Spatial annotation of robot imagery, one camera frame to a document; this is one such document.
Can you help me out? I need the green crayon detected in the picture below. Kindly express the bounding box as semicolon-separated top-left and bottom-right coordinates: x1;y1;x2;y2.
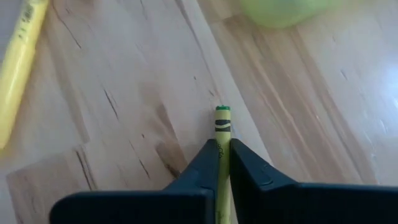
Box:
214;105;233;224

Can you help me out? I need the yellow highlighter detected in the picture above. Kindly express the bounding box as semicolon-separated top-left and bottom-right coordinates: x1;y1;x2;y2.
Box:
0;0;50;151

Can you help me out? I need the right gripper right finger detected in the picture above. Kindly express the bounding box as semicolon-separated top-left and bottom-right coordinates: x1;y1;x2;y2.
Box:
229;138;398;224

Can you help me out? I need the yellow-green translucent supply box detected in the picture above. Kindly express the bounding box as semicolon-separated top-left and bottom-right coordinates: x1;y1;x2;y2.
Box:
238;0;341;29

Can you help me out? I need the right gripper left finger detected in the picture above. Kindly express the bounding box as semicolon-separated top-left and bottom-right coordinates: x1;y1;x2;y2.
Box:
49;138;220;224

